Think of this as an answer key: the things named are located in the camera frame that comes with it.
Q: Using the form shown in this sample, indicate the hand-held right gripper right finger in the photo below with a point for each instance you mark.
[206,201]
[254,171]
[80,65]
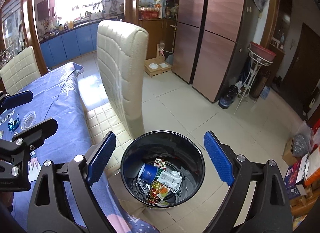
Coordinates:
[218,158]

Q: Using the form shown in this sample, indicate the wooden pet bowl stand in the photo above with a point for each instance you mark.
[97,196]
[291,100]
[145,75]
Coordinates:
[150,70]

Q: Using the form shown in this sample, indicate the green white food packet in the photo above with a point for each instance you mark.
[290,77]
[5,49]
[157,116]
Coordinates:
[170,179]

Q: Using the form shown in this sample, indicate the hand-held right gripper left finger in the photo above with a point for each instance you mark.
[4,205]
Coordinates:
[101,158]

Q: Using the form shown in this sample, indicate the clear round plastic lid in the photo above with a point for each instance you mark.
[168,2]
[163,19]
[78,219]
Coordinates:
[28,120]

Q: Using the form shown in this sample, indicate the copper refrigerator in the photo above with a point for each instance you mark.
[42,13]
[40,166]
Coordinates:
[217,35]

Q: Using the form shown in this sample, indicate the cream quilted leather chair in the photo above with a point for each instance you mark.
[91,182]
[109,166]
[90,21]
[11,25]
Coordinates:
[20,70]
[117,72]

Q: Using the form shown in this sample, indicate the blue foil wrapper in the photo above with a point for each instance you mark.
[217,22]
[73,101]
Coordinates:
[13,124]

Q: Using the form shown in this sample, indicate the pet water dispenser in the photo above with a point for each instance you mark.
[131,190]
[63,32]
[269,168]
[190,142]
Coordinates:
[161,49]

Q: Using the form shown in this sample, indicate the white metal plant stand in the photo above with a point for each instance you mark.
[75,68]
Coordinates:
[250,80]

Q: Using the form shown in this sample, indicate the purple cardboard box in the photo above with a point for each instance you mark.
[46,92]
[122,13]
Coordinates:
[295,180]

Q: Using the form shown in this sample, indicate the dark wooden door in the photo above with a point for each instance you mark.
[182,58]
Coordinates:
[310,72]

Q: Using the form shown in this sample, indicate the blue kitchen counter cabinets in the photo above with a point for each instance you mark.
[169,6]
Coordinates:
[75,37]

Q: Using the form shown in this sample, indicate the red plastic basin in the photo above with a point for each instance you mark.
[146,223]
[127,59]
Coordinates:
[262,52]

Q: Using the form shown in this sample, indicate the orange paper box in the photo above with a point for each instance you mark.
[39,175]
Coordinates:
[163,192]

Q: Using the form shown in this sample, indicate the red gold checkered wrapper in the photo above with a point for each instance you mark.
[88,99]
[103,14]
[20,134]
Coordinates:
[160,164]

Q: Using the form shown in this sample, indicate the cardboard box with grey bag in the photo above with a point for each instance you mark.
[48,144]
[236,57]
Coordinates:
[297,148]

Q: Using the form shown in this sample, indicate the dark blue water jug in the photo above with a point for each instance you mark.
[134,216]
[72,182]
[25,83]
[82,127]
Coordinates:
[228,98]

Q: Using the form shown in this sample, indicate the wooden shelf cabinet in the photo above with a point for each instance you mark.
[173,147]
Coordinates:
[155,30]

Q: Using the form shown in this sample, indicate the black round trash bin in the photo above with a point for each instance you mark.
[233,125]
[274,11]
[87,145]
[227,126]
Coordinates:
[190,153]

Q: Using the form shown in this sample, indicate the silver blister pack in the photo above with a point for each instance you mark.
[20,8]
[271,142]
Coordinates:
[143,187]

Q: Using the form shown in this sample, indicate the blue paper cup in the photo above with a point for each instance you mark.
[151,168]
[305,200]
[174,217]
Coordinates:
[147,173]

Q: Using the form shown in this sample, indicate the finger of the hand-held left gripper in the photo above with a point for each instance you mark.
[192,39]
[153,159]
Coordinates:
[37,133]
[18,99]

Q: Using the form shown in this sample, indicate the grey wall water heater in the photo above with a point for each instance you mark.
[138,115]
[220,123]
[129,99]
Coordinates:
[43,9]

